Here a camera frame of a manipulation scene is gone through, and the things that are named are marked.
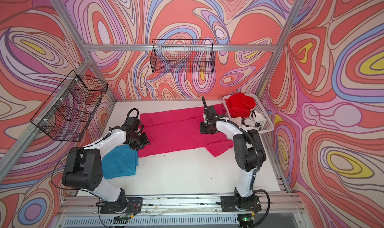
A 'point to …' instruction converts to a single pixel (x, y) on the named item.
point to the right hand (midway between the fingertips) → (204, 133)
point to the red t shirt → (240, 105)
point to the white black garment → (255, 121)
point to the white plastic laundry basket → (260, 109)
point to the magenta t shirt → (170, 130)
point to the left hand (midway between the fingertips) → (151, 143)
